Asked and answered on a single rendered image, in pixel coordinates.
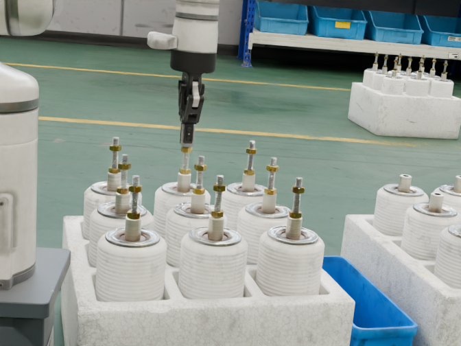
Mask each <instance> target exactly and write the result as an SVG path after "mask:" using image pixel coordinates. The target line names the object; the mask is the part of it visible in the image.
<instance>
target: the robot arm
mask: <svg viewBox="0 0 461 346"><path fill-rule="evenodd" d="M219 3H220V0H176V12H175V20H174V26H173V30H172V34H162V33H158V32H150V33H149V34H148V35H147V44H148V45H149V46H150V47H151V48H153V49H163V50H164V49H171V57H170V67H171V68H172V69H173V70H176V71H181V72H182V80H179V81H178V107H179V111H178V114H179V115H180V121H181V125H180V141H179V142H180V144H181V146H184V147H192V146H193V145H194V136H195V127H196V125H195V124H197V123H198V122H199V121H200V114H201V111H202V106H203V103H204V96H203V94H204V84H202V74H203V73H213V72H214V71H215V64H216V56H217V41H218V21H217V20H218V15H219V6H220V5H219ZM55 10H56V0H0V35H10V36H11V35H13V36H33V35H37V34H41V33H43V32H44V31H45V30H46V29H47V27H48V26H49V24H50V23H51V20H52V18H53V15H54V12H55ZM38 106H39V87H38V83H37V81H36V79H35V78H34V77H32V76H31V75H29V74H27V73H25V72H22V71H19V70H18V69H15V68H12V67H10V66H7V65H5V64H3V63H2V62H0V290H9V289H11V287H12V286H13V285H14V284H18V283H20V282H22V281H25V280H26V279H29V278H30V277H31V276H32V275H33V274H34V273H35V271H36V205H37V169H38Z"/></svg>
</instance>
